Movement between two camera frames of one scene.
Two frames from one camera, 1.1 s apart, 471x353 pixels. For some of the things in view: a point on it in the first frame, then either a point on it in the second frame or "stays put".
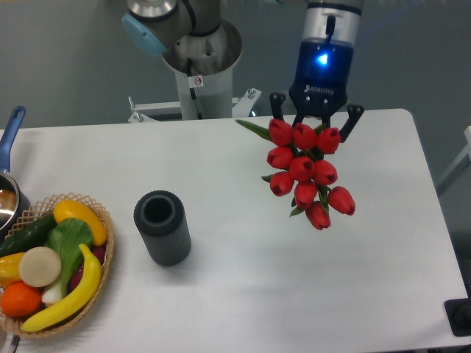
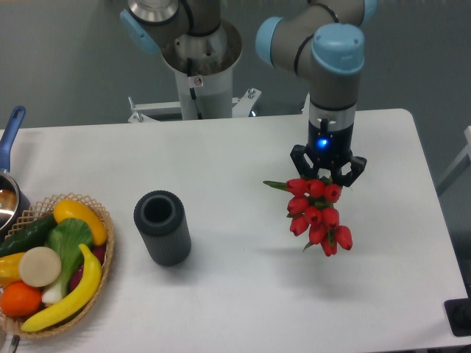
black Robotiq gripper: x=324 y=71 → x=327 y=148
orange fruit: x=20 y=299 stays put
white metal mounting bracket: x=242 y=105 stays put
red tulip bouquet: x=296 y=157 → x=312 y=212
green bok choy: x=68 y=237 stays put
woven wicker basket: x=39 y=212 stays put
